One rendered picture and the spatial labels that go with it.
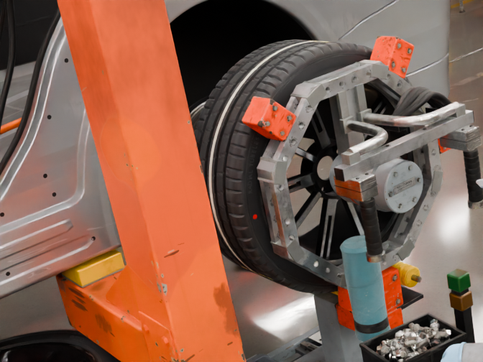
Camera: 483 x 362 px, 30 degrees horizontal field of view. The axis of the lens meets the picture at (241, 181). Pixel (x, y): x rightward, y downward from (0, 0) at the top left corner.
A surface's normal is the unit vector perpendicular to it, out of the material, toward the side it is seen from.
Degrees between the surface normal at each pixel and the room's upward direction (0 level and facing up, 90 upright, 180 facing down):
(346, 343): 90
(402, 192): 90
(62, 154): 90
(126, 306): 90
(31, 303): 0
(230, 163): 68
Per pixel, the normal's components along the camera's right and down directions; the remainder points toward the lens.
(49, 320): -0.19, -0.93
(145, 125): 0.57, 0.17
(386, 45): -0.77, -0.25
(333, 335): -0.80, 0.34
